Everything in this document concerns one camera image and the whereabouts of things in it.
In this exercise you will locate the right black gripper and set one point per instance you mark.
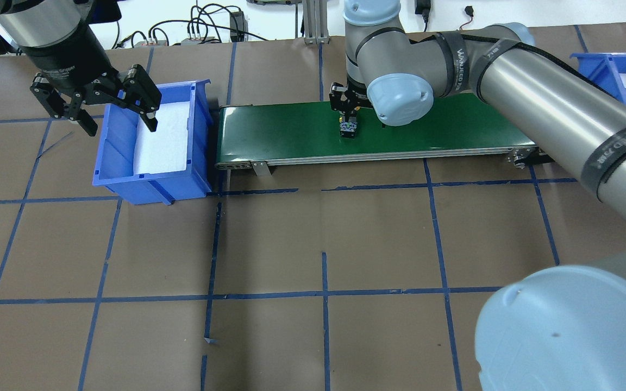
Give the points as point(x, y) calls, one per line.
point(352, 100)

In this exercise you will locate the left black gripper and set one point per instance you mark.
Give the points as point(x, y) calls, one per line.
point(68, 58)

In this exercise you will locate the yellow push button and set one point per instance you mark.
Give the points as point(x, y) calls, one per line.
point(348, 132)

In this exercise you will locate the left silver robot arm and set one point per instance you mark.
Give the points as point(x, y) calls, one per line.
point(41, 23)

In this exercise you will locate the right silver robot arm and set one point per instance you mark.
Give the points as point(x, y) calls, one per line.
point(562, 328)

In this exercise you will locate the white foam bin liner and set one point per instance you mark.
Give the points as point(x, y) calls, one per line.
point(164, 150)

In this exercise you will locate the green conveyor belt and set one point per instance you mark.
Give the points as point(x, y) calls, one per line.
point(265, 136)

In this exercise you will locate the left blue plastic bin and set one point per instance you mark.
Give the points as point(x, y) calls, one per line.
point(114, 162)

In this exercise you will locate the blue plastic bin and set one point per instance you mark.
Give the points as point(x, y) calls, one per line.
point(623, 81)
point(114, 162)

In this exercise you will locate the black power adapter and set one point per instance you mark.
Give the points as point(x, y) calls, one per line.
point(237, 26)

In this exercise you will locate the right blue plastic bin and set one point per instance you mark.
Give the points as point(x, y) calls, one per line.
point(623, 81)

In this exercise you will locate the aluminium frame post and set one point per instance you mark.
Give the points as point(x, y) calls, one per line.
point(315, 22)

